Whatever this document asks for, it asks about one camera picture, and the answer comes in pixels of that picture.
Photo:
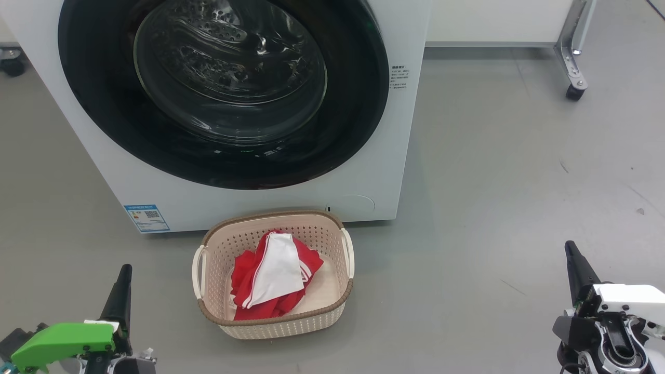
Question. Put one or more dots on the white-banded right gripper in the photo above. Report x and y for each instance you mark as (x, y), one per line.
(634, 301)

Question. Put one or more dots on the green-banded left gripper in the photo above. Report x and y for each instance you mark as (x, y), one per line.
(62, 340)

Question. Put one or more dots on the red and white garment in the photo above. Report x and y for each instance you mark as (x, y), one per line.
(275, 270)

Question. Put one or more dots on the black round glass washer door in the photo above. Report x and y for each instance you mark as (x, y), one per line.
(104, 114)

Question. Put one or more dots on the cream perforated laundry basket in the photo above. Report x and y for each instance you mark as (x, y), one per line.
(311, 319)

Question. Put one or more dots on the white front-load washing machine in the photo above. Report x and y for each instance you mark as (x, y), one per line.
(405, 156)

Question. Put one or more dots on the blue energy label sticker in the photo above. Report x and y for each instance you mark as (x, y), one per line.
(147, 218)

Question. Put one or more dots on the black caster wheel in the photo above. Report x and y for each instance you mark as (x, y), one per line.
(13, 65)

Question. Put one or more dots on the steel perforated washer drum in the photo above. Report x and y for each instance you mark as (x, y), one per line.
(218, 47)

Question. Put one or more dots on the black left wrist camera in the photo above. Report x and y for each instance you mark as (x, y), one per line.
(15, 340)

